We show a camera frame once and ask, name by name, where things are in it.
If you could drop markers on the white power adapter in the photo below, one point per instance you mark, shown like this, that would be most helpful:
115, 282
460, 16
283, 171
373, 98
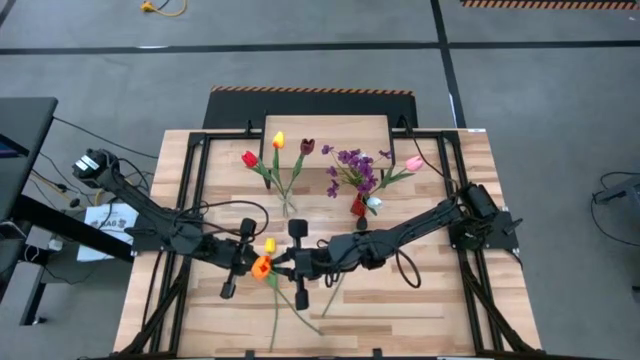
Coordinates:
55, 244

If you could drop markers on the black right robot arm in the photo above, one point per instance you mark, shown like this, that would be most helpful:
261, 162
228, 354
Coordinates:
425, 220

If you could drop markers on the dark grey desk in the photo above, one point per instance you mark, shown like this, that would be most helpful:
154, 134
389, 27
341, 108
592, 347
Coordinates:
25, 150

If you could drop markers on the red tulip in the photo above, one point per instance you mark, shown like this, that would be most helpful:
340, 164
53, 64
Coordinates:
250, 159

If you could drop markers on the white paper sheet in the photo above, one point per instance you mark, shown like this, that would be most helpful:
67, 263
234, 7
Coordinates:
107, 222

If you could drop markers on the pink tulip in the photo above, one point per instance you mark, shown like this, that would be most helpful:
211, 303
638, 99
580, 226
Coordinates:
414, 163

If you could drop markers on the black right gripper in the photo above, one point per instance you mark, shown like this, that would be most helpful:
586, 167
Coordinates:
312, 262

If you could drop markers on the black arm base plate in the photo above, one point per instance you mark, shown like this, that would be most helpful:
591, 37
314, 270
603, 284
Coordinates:
142, 245
505, 240

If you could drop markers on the yellow orange tulip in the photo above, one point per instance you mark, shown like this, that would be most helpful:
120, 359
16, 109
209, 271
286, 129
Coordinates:
278, 140

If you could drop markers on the red glass vase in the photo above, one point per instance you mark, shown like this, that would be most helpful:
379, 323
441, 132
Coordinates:
358, 206

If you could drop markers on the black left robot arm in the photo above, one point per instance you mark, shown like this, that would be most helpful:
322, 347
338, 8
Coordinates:
150, 215

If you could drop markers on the black floor mat striped edge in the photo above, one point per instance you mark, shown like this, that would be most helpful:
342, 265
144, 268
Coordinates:
310, 107

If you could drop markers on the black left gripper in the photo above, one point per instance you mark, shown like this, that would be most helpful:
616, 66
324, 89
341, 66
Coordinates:
232, 257

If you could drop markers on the maroon tulip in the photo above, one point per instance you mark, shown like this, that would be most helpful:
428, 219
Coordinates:
307, 146

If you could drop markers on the black metal table frame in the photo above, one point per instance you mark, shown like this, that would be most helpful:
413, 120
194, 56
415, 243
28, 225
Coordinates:
225, 135

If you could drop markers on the raised wooden shelf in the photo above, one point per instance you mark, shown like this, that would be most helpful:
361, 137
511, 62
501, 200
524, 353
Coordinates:
325, 130

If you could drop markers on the purple flower bunch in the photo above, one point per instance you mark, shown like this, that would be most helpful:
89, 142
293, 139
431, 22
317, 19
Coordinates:
357, 167

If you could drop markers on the clear glass vase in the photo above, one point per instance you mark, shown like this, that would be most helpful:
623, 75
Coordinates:
288, 204

